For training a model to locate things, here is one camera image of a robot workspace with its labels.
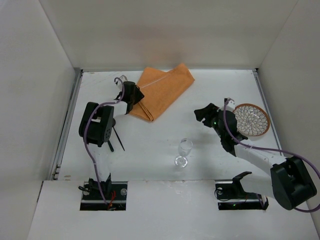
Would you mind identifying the patterned ceramic plate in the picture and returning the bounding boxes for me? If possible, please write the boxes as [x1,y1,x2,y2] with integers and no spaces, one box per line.
[233,103,271,137]

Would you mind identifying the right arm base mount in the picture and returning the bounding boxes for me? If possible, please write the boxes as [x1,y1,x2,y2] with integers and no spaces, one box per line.
[214,171,269,211]

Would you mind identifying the clear wine glass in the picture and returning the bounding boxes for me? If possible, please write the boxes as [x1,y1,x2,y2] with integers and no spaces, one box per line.
[174,138,193,168]

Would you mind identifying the black spoon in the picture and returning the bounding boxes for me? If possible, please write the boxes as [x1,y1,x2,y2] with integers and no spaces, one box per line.
[113,126,125,151]

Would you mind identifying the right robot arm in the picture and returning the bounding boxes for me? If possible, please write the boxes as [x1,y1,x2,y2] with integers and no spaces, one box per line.
[194,98,317,211]

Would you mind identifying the gold and black fork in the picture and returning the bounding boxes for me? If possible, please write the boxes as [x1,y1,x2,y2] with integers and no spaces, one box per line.
[107,141,115,152]

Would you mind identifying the orange cloth placemat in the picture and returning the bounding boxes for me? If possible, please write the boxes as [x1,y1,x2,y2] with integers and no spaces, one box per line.
[130,63,195,122]

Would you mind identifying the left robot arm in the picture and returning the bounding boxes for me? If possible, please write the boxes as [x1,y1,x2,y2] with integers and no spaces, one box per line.
[78,77,145,202]

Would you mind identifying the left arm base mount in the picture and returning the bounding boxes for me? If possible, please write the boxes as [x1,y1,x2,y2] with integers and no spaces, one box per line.
[78,176,128,212]

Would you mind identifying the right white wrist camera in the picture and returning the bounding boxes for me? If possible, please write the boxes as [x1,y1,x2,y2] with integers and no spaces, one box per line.
[224,98,235,108]

